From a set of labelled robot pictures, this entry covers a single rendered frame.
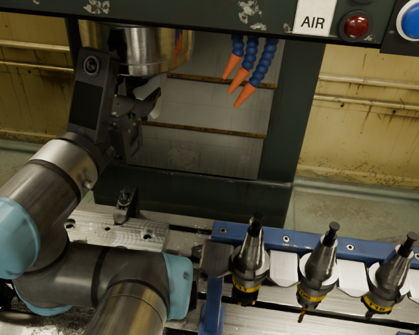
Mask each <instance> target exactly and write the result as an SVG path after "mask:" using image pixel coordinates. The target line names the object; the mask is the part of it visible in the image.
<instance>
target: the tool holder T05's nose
mask: <svg viewBox="0 0 419 335"><path fill-rule="evenodd" d="M296 296H297V302H298V303H299V304H300V305H301V306H302V307H304V308H306V309H316V308H317V307H318V305H319V303H321V301H318V302H311V301H309V300H306V299H304V298H303V297H302V296H301V295H300V294H299V292H298V290H297V292H296Z"/></svg>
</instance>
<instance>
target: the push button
mask: <svg viewBox="0 0 419 335"><path fill-rule="evenodd" d="M401 28H402V31H403V32H404V34H405V35H406V36H407V37H409V38H411V39H419V2H416V3H414V4H413V5H411V6H410V7H409V8H407V10H406V11H405V12H404V14H403V16H402V19H401Z"/></svg>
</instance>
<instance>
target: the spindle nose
mask: <svg viewBox="0 0 419 335"><path fill-rule="evenodd" d="M78 25H79V30H80V38H81V43H82V47H93V48H96V49H101V50H105V51H110V52H113V53H115V54H117V55H118V56H119V57H120V67H119V71H118V74H119V75H124V76H152V75H157V74H163V73H166V72H170V71H172V70H175V69H177V68H179V67H181V66H182V65H184V64H185V63H187V62H188V61H189V60H190V58H191V57H192V54H193V45H194V36H195V31H189V30H181V29H169V28H161V27H149V26H142V25H128V24H121V23H108V22H101V21H87V20H80V19H78Z"/></svg>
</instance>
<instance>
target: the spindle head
mask: <svg viewBox="0 0 419 335"><path fill-rule="evenodd" d="M395 3H396V0H375V1H373V2H372V3H367V4H361V3H357V2H356V1H354V0H337V2H336V5H335V11H334V14H333V19H332V22H331V27H330V31H329V35H328V36H327V37H325V36H318V35H304V34H297V33H293V27H294V22H295V15H296V12H297V5H298V0H0V12H7V13H20V14H27V15H40V16H48V17H60V18H67V19H80V20H87V21H101V22H108V23H121V24H128V25H142V26H149V27H161V28H169V29H181V30H189V31H202V32H209V33H222V34H229V35H243V36H250V37H263V38H270V39H283V40H290V41H303V42H310V43H323V44H330V45H344V46H351V47H364V48H371V49H380V48H381V45H382V42H383V39H384V36H385V33H386V30H387V27H388V24H389V21H390V18H391V15H392V12H393V9H394V6H395ZM355 9H362V10H364V11H367V12H368V13H369V14H370V15H371V17H372V20H373V28H372V31H371V33H370V34H369V36H367V38H365V39H364V40H362V41H359V42H357V43H350V42H347V41H345V40H344V39H343V38H342V37H341V36H340V33H339V23H340V21H341V19H342V18H343V16H344V15H346V14H347V13H348V12H349V11H352V10H355Z"/></svg>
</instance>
